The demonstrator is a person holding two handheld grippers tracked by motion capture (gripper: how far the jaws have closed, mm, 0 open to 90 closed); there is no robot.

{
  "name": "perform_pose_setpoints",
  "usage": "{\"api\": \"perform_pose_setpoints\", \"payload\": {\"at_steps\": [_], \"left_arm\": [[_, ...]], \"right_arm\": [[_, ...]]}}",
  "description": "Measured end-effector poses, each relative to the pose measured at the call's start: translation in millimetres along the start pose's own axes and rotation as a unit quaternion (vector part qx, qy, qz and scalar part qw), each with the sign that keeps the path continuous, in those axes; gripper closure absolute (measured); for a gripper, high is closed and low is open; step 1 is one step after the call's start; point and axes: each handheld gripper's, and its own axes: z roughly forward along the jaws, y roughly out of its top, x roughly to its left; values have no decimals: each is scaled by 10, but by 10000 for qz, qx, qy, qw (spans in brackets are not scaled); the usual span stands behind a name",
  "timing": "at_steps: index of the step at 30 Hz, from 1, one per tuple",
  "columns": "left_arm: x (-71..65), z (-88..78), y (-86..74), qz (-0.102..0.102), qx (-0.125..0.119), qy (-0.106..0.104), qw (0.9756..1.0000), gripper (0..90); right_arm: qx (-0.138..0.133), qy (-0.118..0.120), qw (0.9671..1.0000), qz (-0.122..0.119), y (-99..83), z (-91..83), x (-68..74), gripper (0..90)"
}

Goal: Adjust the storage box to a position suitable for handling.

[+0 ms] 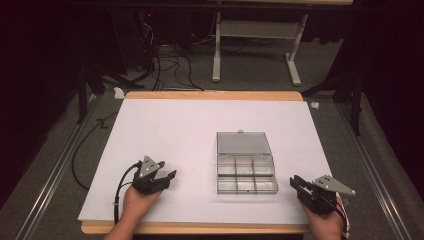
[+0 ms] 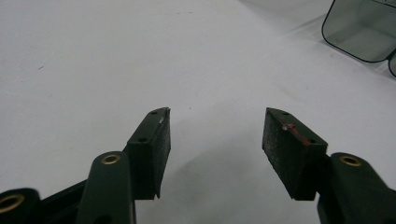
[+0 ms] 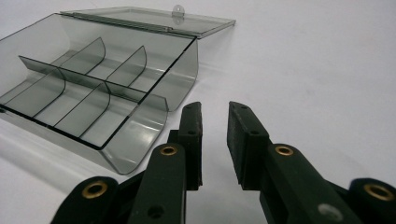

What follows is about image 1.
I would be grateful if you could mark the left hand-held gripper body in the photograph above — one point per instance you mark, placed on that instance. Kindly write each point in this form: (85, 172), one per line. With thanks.
(148, 181)

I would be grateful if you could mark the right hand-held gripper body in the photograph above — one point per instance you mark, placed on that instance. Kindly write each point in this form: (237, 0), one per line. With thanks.
(320, 200)

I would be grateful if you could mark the clear plastic compartment box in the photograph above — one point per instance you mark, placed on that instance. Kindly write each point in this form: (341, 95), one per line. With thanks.
(243, 143)

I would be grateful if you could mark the person's left hand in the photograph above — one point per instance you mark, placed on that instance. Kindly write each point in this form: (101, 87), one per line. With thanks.
(136, 203)

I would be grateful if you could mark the person's right hand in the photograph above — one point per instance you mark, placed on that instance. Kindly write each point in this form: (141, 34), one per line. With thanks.
(325, 226)

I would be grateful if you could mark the white table mat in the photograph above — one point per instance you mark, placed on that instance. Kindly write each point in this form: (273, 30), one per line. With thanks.
(166, 133)

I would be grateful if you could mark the crumpled white paper scrap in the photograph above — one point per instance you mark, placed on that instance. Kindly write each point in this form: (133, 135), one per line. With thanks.
(315, 105)
(119, 93)

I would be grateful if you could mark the wooden table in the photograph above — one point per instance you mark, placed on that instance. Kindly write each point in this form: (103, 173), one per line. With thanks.
(213, 95)

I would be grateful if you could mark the black metal stand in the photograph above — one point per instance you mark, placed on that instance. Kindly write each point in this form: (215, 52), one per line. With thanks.
(83, 93)
(356, 100)

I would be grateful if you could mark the dark equipment with red light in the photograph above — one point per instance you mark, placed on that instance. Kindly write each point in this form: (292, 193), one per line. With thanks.
(133, 36)

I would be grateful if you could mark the metal floor rail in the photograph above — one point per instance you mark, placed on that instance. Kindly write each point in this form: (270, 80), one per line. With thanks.
(376, 176)
(53, 173)

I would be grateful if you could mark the white metal desk frame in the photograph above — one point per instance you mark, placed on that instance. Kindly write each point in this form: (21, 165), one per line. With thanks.
(258, 29)

